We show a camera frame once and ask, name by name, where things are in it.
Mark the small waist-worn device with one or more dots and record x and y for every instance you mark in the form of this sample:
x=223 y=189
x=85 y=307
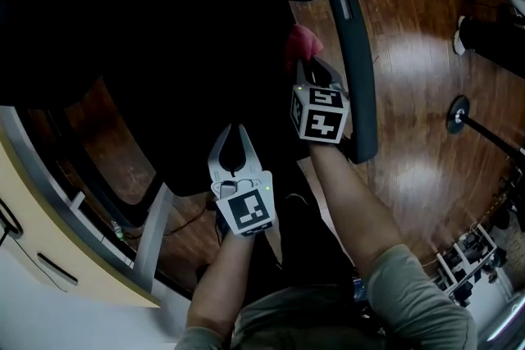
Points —
x=359 y=287

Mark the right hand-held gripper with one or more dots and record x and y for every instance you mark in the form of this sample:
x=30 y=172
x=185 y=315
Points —
x=324 y=123

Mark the black pole stand round base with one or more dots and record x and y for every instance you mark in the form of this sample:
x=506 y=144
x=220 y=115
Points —
x=458 y=115

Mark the person's right forearm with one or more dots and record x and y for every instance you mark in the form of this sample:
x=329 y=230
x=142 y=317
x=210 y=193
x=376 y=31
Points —
x=352 y=209

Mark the person's left forearm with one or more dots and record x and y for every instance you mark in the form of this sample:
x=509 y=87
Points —
x=229 y=283

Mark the white frame equipment cart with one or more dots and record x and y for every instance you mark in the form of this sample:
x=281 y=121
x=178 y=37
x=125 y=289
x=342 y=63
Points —
x=467 y=258

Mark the black mesh office chair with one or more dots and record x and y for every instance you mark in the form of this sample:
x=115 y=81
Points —
x=357 y=53

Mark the white desk leg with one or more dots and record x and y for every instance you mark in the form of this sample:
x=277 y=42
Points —
x=153 y=233

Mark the green plastic bottle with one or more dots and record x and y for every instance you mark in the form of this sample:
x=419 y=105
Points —
x=118 y=229

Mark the person's olive t-shirt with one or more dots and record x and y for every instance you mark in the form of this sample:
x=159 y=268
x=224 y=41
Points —
x=410 y=307

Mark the pink cloth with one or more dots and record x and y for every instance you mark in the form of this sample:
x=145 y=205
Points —
x=301 y=43

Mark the person's black trousers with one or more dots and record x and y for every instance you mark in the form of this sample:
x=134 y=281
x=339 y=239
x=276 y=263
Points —
x=303 y=242

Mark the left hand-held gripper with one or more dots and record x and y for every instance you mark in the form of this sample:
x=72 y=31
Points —
x=246 y=213

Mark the black office chair seat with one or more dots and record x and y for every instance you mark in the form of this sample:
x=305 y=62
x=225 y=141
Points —
x=229 y=102

